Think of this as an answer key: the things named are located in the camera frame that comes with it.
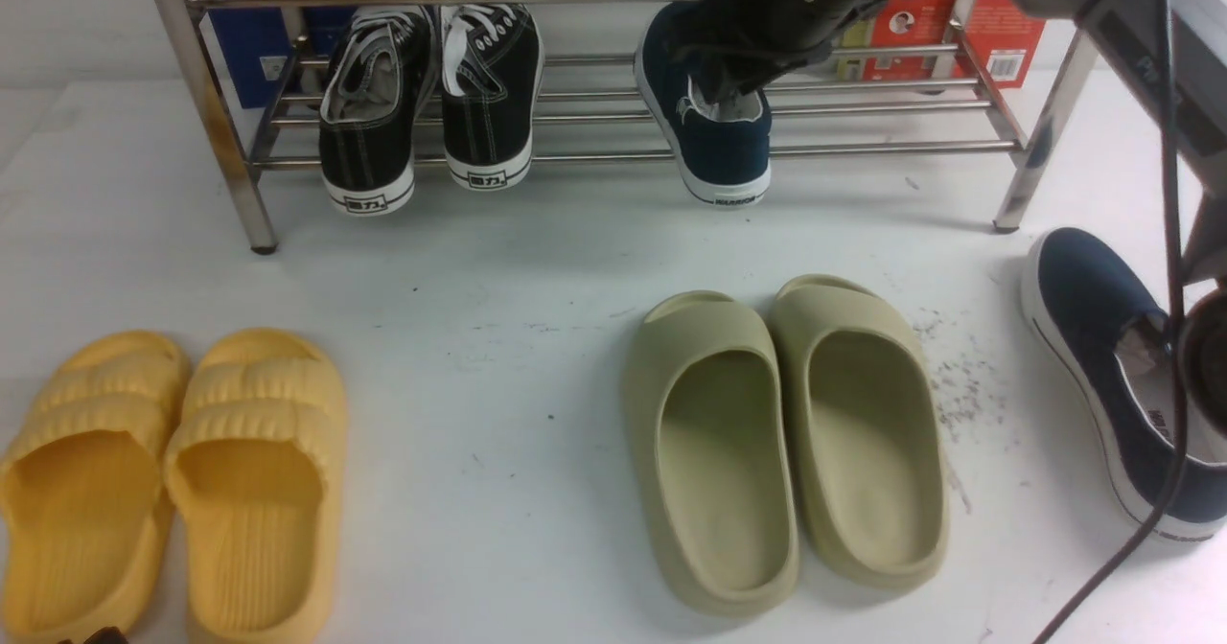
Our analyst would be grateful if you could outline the red box behind rack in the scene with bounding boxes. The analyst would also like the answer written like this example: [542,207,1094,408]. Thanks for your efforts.
[834,0,1045,88]

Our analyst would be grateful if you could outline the olive slide sandal left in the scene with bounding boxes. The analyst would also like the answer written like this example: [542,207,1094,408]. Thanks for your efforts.
[618,289,800,619]

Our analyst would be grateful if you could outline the yellow slide sandal right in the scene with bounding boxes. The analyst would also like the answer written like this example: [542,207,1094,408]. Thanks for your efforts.
[164,328,350,643]

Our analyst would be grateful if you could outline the steel shoe rack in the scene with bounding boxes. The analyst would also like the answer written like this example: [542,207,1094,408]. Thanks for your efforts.
[137,0,1103,255]

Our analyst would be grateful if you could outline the yellow slide sandal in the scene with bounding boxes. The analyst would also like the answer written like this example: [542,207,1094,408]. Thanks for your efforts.
[164,328,350,643]
[2,331,190,643]

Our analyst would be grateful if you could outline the black cable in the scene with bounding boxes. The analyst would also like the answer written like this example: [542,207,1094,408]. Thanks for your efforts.
[1029,0,1191,644]

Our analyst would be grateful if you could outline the olive slide sandal right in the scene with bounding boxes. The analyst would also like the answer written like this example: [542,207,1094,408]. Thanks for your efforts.
[767,274,948,592]

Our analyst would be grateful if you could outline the yellow slide sandal left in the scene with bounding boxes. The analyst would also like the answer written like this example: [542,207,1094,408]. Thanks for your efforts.
[2,331,190,643]

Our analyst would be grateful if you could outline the black canvas sneaker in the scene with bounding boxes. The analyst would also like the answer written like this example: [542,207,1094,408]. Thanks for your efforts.
[318,6,440,217]
[439,5,544,193]

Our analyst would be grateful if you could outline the black canvas sneaker left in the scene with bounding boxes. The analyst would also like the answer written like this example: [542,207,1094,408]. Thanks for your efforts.
[318,6,440,217]

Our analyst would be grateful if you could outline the olive slide sandal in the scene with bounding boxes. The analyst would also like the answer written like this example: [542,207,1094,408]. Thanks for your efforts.
[618,289,800,619]
[767,274,948,592]

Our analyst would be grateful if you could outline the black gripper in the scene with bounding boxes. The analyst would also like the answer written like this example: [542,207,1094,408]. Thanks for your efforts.
[671,0,890,104]

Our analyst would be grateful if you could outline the black canvas sneaker right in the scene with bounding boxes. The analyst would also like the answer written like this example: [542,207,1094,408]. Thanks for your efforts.
[439,5,544,193]

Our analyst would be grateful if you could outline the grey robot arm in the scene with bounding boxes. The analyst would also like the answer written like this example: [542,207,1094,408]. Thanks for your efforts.
[663,0,1226,285]

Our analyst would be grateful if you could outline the blue box behind rack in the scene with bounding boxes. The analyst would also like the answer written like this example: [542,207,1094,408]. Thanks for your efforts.
[209,7,355,108]

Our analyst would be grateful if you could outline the navy canvas shoe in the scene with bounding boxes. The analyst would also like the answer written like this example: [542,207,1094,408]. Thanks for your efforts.
[1020,226,1177,523]
[633,1,773,209]

